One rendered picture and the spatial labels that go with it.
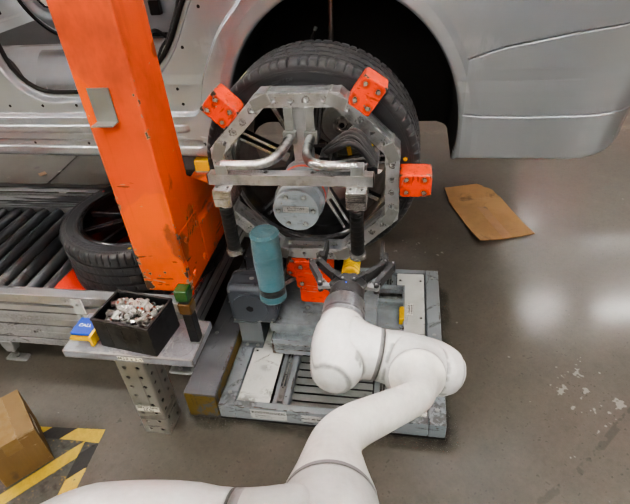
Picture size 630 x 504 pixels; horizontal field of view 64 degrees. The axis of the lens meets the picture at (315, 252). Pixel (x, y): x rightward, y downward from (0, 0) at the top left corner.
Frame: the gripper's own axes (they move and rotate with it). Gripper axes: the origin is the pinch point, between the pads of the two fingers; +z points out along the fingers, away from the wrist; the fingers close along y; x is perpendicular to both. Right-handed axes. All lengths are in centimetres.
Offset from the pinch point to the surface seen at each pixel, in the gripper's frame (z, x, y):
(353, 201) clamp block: 5.7, 9.7, -0.6
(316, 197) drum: 15.1, 5.1, -11.5
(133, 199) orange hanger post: 15, 4, -65
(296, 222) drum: 13.2, -1.7, -17.2
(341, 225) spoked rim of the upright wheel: 40.1, -20.2, -8.8
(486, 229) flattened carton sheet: 134, -82, 55
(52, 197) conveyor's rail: 104, -50, -170
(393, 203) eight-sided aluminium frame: 27.7, -3.8, 8.5
